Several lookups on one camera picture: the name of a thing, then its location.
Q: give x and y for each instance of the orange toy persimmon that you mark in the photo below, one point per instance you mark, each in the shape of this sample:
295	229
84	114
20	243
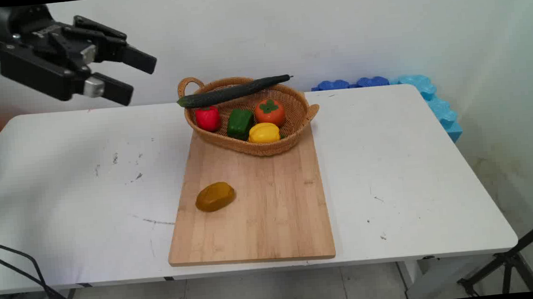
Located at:
270	112

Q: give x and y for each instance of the white table leg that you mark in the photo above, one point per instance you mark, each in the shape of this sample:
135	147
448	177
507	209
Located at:
419	280

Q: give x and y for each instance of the red toy pepper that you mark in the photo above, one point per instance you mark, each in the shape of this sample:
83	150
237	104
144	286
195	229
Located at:
208	118

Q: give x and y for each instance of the brown toy potato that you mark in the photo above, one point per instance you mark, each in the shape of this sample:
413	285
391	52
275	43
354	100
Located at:
215	196

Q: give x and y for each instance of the light blue foam mat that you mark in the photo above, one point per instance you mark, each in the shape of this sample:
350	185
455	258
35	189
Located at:
439	107

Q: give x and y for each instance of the wooden cutting board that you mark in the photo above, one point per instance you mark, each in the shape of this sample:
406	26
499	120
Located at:
252	207

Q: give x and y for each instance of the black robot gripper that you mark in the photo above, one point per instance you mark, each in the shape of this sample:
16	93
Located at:
24	28

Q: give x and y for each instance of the green toy pepper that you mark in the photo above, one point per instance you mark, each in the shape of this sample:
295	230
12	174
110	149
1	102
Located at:
239	123

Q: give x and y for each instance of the woven wicker basket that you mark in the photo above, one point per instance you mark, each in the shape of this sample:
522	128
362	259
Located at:
251	131

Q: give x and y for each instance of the yellow toy pepper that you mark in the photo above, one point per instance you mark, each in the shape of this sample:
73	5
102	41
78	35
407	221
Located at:
264	133

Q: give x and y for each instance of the black tripod stand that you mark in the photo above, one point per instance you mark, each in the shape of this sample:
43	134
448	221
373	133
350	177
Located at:
508	259

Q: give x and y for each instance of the dark green toy cucumber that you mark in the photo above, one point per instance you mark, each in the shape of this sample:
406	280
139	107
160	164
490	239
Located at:
233	91

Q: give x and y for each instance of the dark blue foam mat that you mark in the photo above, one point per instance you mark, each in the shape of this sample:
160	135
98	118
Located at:
372	81
333	85

